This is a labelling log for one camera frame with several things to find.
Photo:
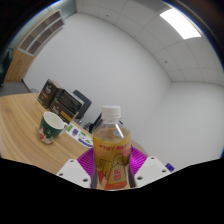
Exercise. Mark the tall dark brown carton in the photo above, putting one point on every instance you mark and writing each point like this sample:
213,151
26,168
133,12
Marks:
46,93

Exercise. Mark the green and white mug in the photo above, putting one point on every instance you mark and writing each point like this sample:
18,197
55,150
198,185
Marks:
50,128

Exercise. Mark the orange-label tea bottle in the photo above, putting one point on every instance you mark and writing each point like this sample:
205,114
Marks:
111,150

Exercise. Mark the printed paper sheet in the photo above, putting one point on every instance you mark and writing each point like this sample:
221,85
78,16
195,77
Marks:
80,136

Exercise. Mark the dark fabric office chair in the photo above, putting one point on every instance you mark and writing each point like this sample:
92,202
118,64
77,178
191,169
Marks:
83,100

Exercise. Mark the large ceiling light panel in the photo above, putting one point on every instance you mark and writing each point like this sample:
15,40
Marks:
180,22

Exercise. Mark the black box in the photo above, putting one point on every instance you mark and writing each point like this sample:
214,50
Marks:
68,100

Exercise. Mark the wooden side desk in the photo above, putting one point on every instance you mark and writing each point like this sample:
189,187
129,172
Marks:
138,144

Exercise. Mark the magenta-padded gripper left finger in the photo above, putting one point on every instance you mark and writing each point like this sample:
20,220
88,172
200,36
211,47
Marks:
73,171

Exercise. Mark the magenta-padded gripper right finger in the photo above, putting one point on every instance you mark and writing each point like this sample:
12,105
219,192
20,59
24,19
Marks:
151,170

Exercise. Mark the brown and black carton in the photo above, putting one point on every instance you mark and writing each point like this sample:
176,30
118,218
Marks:
61,111

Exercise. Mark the wooden glass-door cabinet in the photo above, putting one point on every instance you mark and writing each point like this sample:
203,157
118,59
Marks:
20,63

